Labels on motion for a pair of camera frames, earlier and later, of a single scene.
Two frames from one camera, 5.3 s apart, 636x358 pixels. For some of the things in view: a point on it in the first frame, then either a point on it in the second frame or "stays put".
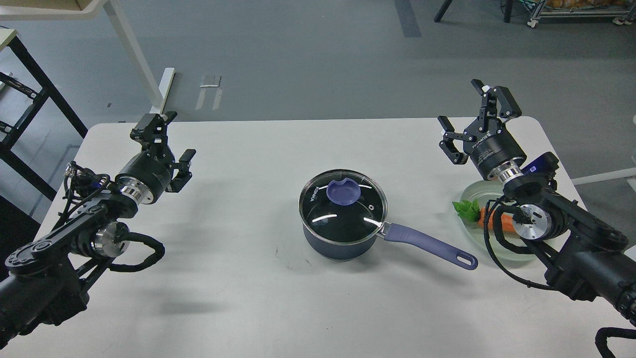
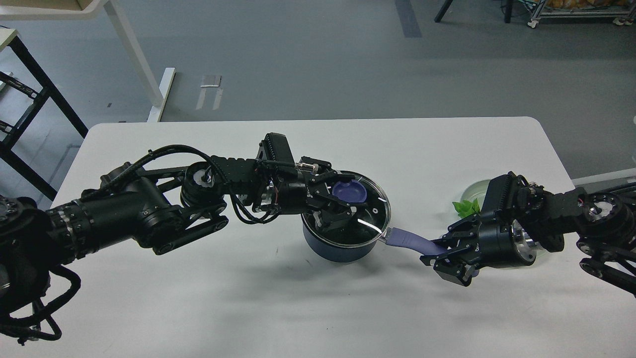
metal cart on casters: [624, 11] stays put
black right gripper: [494, 152] to [500, 245]
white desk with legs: [75, 10] stays put
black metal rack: [50, 90] stays put
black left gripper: [148, 175] to [292, 196]
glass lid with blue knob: [343, 206] stays put
